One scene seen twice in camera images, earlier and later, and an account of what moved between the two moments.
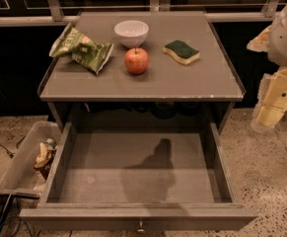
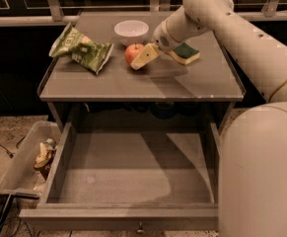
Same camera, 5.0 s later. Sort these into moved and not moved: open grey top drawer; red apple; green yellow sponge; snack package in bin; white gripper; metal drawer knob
Moved: white gripper; red apple
Not moved: metal drawer knob; open grey top drawer; snack package in bin; green yellow sponge
